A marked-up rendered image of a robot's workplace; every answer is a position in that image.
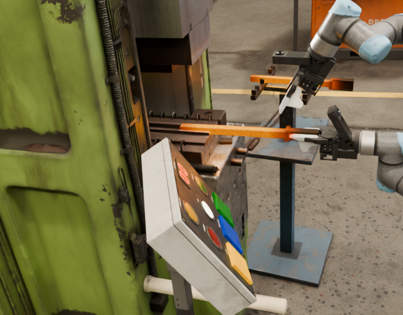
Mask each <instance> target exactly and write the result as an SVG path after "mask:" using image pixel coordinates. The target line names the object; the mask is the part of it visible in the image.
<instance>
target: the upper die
mask: <svg viewBox="0 0 403 315"><path fill-rule="evenodd" d="M135 39H136V46H137V54H138V58H139V64H160V65H186V66H192V65H193V64H194V63H195V62H196V61H197V59H198V58H199V57H200V56H201V55H202V53H203V52H204V51H205V50H206V49H207V48H208V47H209V46H210V45H211V30H210V22H209V14H208V15H206V17H205V18H204V19H203V20H202V21H201V22H200V23H199V24H197V25H196V26H195V27H194V28H193V29H192V30H190V32H189V33H188V34H187V35H186V36H184V37H183V38H135Z"/></svg>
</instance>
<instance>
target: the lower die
mask: <svg viewBox="0 0 403 315"><path fill-rule="evenodd" d="M147 118H148V117H147ZM148 122H149V123H159V124H179V125H181V124H182V123H189V124H212V125H217V121H209V122H208V121H201V120H197V121H196V120H190V119H186V120H183V119H169V118H162V119H160V118H158V117H150V118H148ZM149 130H150V135H151V142H152V146H150V148H152V147H153V146H154V140H155V138H159V140H160V141H162V140H163V139H165V138H168V139H169V138H171V139H172V144H173V145H174V146H175V147H176V149H177V150H178V151H179V152H180V153H181V148H180V144H181V140H182V139H184V140H185V142H186V145H185V146H184V142H183V143H182V151H183V156H184V158H185V159H186V160H187V161H188V162H189V163H194V164H206V163H207V161H208V159H209V158H210V156H211V154H212V152H213V150H214V148H215V146H216V144H217V143H218V141H219V135H217V134H211V135H210V131H192V130H182V129H164V128H154V127H150V128H149ZM209 153H210V155H209Z"/></svg>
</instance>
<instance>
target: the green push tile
mask: <svg viewBox="0 0 403 315"><path fill-rule="evenodd" d="M212 197H213V200H214V204H215V207H216V210H217V211H218V213H219V214H220V215H221V216H222V217H223V218H224V219H225V220H226V221H227V222H228V224H229V225H230V226H231V227H232V228H233V227H234V222H233V220H232V216H231V212H230V210H229V208H228V207H227V206H226V205H225V204H224V203H223V202H222V200H221V199H220V198H219V197H218V196H217V194H216V193H215V192H213V193H212Z"/></svg>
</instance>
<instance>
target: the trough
mask: <svg viewBox="0 0 403 315"><path fill-rule="evenodd" d="M180 126H181V125H179V124H159V123H149V127H150V128H164V129H180Z"/></svg>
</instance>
